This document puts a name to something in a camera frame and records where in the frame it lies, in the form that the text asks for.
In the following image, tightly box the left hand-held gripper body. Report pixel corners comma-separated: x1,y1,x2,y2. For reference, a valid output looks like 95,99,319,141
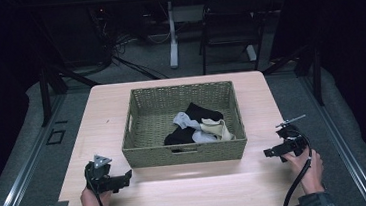
82,152,117,196

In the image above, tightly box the black metal stand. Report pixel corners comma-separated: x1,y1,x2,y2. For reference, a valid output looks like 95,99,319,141
34,60,104,129
258,41,327,112

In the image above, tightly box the green woven basket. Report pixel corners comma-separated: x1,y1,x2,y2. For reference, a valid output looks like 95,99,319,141
117,79,250,170

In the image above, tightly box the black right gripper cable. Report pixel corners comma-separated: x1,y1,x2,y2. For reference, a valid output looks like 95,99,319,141
275,127,317,206

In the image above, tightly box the black folding chair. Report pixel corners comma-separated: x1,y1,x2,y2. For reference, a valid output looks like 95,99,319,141
194,0,290,76

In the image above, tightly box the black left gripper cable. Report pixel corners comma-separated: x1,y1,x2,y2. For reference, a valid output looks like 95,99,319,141
86,171,110,206

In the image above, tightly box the grey sock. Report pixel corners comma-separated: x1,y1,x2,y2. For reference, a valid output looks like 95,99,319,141
172,108,219,147

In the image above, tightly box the black sock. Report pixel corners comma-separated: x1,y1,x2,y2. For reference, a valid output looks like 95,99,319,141
160,100,226,147

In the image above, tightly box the bundle of floor cables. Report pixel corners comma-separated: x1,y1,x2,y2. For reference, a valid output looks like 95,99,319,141
85,0,177,87

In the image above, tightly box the person's left hand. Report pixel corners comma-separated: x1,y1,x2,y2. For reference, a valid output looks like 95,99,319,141
79,184,115,206

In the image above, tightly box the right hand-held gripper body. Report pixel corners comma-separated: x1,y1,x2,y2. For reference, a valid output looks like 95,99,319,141
274,114,312,160

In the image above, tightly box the black floor outlet frame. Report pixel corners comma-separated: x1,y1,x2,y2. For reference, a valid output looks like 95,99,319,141
45,127,68,146

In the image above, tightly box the person's right hand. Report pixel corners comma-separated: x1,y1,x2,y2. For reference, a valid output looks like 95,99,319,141
280,146,327,197

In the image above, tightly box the white desk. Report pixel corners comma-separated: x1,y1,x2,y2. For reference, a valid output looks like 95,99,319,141
145,0,298,72

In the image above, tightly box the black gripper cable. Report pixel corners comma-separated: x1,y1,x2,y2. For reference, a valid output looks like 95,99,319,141
275,127,317,206
86,171,110,206

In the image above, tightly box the metal floor rail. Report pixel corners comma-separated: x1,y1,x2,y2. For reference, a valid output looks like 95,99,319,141
0,92,78,206
298,70,366,206

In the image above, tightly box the cream sock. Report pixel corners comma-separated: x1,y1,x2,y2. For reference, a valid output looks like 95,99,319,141
199,115,236,144

